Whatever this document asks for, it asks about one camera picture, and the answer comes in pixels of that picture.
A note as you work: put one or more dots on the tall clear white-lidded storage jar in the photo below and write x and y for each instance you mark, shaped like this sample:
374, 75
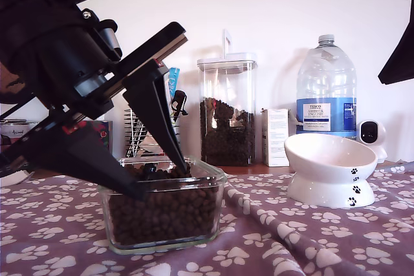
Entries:
228, 79

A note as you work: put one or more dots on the large clear water bottle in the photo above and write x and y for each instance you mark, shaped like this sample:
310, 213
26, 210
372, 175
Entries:
324, 72

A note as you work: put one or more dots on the small white carton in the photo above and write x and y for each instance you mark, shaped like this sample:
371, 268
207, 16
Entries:
276, 140

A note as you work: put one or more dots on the blue sachet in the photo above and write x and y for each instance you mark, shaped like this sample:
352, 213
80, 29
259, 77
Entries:
174, 79

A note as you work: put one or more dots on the brown cat food kibble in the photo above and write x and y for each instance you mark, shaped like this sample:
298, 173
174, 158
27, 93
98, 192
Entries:
228, 146
168, 214

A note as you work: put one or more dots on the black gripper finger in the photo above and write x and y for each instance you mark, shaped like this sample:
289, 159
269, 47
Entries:
71, 156
401, 62

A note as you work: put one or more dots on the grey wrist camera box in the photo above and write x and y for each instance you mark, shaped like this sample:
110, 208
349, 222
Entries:
108, 35

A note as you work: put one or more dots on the plain silver tin can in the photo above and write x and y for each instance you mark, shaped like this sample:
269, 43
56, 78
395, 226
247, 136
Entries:
34, 125

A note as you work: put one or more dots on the floral tissue box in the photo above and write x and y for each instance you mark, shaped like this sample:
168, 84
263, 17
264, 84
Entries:
105, 130

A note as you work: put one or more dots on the purple paw print cloth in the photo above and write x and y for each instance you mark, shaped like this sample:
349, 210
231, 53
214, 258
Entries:
323, 240

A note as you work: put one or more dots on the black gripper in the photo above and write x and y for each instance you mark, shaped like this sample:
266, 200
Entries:
145, 49

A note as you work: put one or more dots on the square glass food container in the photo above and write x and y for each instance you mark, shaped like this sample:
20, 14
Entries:
161, 247

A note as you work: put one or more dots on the small white round camera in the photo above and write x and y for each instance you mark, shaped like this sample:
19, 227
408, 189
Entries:
381, 133

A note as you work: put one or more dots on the white paw print cat bowl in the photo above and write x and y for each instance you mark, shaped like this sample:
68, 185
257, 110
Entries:
324, 172

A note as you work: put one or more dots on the black clip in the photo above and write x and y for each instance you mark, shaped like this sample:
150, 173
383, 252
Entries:
179, 98

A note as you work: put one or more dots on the silver tin can red label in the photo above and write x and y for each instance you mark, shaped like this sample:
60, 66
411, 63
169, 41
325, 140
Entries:
9, 133

